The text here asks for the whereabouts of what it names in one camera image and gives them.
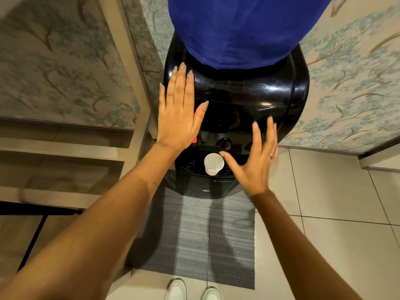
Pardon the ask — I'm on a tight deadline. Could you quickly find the person's right hand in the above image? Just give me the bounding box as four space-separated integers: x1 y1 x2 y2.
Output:
219 116 279 197

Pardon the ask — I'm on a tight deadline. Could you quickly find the person's left hand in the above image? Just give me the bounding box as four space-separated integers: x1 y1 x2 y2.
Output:
156 62 209 151

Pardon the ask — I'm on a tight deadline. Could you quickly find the person's left forearm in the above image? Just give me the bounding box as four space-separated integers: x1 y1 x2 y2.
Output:
0 141 185 300

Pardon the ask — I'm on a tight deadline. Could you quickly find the person's right forearm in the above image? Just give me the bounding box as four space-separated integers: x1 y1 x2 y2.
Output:
250 188 364 300

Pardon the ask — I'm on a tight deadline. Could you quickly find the white paper cup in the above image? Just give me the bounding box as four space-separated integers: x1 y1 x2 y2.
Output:
204 153 225 176

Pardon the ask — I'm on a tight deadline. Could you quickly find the black water dispenser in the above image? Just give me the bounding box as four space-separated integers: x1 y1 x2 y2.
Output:
163 31 310 200

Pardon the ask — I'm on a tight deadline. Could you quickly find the grey woven floor mat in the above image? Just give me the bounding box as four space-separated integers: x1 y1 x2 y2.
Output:
125 170 256 290

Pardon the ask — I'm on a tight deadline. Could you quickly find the blue water bottle cover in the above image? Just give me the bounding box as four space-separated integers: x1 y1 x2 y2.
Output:
168 0 335 70

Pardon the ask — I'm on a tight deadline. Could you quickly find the beige shelf unit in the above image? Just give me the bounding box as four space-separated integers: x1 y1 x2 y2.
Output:
0 0 151 210

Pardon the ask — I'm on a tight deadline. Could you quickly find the person's right white shoe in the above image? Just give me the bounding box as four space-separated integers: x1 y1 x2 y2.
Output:
200 286 223 300

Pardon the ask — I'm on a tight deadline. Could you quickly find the person's white shoe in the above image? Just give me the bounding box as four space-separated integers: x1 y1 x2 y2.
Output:
200 286 223 300
165 278 187 300

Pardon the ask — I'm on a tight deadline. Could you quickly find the person's left white shoe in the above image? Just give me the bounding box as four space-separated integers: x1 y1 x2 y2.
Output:
165 278 187 300

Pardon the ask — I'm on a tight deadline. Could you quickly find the black metal table frame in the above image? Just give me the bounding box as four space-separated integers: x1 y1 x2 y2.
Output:
0 201 84 272

